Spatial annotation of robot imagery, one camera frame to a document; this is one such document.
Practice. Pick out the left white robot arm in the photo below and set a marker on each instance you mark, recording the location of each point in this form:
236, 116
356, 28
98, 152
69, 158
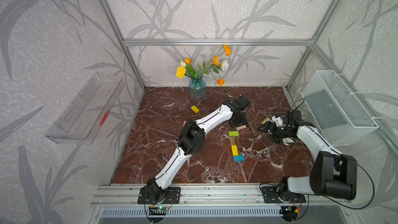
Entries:
191, 140

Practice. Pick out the teal block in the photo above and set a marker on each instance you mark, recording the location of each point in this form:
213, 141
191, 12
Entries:
239, 158

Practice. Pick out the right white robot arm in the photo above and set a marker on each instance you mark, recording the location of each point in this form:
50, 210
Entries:
333, 174

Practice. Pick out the yellow block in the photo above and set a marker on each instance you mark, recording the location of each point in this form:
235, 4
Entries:
195, 109
234, 150

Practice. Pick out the blue glass vase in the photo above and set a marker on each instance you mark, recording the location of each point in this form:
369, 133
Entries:
197, 89

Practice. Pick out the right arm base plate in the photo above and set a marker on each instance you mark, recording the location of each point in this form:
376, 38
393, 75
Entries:
273, 194

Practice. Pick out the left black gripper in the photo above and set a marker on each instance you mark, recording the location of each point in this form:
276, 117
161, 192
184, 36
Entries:
244, 122

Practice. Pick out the white wire mesh basket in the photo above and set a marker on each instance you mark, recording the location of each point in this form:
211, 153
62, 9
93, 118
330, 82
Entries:
340, 116

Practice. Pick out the yellow block front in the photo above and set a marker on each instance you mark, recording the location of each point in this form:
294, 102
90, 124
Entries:
234, 150

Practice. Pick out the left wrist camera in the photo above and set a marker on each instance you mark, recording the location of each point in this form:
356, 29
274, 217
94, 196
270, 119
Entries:
242, 102

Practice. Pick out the left circuit board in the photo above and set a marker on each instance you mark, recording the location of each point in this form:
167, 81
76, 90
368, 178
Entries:
159, 210

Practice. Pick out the light green block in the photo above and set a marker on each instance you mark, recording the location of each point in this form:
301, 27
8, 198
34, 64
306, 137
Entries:
233, 133

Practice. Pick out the brown slotted wooden tray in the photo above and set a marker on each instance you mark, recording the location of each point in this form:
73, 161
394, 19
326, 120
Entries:
250, 119

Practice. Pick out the white glove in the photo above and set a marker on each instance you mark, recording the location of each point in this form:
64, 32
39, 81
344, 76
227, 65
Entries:
266, 120

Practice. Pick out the tan wooden block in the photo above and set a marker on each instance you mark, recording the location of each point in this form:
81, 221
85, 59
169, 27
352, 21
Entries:
241, 127
232, 140

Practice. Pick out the artificial flower bouquet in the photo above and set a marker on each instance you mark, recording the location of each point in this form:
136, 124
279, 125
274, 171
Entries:
219, 63

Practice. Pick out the clear plastic wall shelf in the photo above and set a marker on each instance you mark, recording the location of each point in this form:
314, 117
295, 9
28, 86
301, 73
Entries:
80, 123

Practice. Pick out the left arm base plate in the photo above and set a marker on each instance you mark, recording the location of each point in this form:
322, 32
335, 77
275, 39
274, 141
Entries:
168, 196

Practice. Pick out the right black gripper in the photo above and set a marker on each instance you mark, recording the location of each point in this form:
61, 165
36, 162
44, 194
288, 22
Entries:
271, 131

